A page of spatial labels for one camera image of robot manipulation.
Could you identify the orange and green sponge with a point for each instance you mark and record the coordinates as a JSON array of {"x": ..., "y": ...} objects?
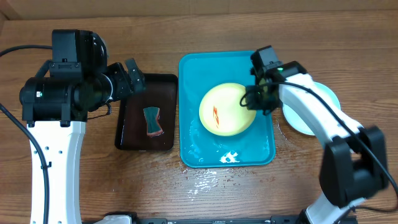
[{"x": 152, "y": 115}]

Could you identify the light blue plate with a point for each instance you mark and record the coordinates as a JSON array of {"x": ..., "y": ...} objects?
[{"x": 295, "y": 121}]

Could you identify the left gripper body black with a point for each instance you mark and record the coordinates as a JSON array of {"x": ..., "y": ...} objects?
[{"x": 120, "y": 86}]

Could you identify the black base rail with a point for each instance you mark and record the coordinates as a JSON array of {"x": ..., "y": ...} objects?
[{"x": 217, "y": 221}]

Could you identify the yellow plate top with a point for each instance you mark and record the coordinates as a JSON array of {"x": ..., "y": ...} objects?
[{"x": 220, "y": 111}]

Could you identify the black rectangular tray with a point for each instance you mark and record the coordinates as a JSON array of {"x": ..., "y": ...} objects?
[{"x": 131, "y": 133}]

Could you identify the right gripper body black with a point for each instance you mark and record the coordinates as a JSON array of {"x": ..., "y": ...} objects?
[{"x": 262, "y": 99}]

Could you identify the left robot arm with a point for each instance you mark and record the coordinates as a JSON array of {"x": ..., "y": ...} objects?
[{"x": 55, "y": 103}]

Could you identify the teal plastic tray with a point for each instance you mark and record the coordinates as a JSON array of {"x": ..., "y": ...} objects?
[{"x": 199, "y": 148}]

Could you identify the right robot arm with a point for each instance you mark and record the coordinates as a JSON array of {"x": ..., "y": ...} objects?
[{"x": 354, "y": 164}]

